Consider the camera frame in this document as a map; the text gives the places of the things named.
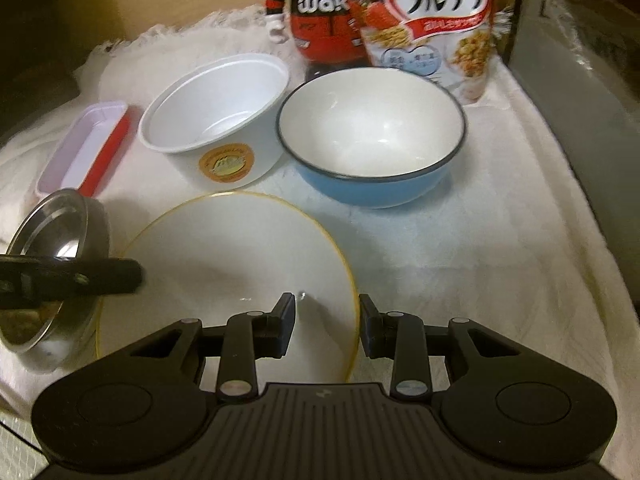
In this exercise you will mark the dark glass cabinet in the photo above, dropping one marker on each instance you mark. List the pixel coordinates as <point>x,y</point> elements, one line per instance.
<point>575,25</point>

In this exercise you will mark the cereal bag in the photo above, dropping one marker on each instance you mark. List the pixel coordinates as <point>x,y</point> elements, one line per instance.
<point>425,20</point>

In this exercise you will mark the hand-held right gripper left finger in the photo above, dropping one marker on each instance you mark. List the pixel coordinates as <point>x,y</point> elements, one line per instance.
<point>287,321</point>

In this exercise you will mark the blue enamel bowl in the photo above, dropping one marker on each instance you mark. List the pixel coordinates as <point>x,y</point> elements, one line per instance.
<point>372,130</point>

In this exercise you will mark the red and white rectangular tray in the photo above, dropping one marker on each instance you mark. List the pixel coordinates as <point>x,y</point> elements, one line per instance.
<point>80,150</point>

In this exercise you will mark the white plate with yellow rim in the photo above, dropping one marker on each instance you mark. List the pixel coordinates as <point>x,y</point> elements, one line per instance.
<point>225,270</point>

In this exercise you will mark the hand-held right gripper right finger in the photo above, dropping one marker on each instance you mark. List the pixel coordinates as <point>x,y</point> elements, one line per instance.
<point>368,325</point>

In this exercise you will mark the stainless steel bowl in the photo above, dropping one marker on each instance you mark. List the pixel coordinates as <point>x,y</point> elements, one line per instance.
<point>45,280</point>

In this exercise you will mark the red and black figure bottle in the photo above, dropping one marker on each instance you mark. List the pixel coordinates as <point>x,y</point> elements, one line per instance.
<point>315,15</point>

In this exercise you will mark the white bowl with round label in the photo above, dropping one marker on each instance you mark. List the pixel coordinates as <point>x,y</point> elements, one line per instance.
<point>215,115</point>

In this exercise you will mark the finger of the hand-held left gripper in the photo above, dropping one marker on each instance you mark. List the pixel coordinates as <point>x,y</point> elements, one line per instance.
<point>100,280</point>

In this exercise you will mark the white cloth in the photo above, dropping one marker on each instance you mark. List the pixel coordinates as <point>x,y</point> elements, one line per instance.
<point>500,240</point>

